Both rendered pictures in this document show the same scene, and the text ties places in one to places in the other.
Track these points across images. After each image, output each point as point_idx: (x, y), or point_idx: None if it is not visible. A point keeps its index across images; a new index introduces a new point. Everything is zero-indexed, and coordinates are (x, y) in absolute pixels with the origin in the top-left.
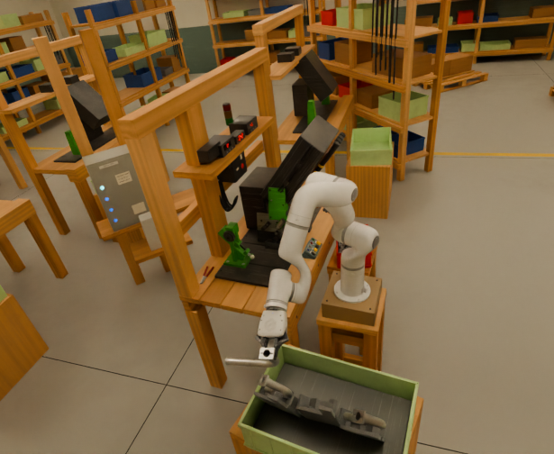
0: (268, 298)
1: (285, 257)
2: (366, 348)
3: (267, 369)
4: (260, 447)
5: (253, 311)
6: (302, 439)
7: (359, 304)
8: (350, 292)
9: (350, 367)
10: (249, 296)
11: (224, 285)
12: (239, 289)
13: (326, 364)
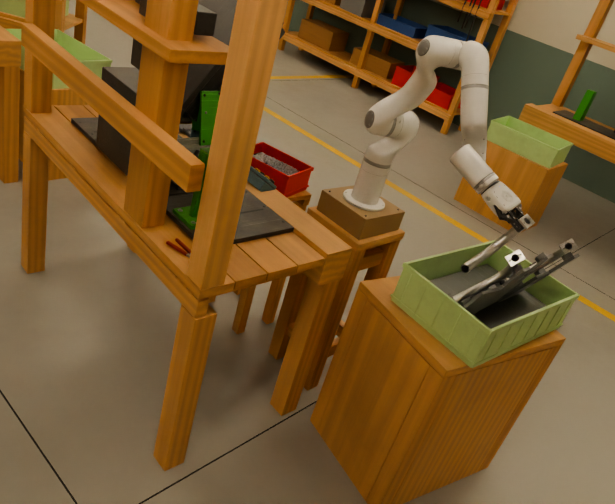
0: (487, 174)
1: (483, 124)
2: (386, 261)
3: (434, 285)
4: (490, 351)
5: (310, 261)
6: (495, 325)
7: (386, 208)
8: (377, 198)
9: (459, 254)
10: (280, 251)
11: (231, 252)
12: (256, 249)
13: (439, 263)
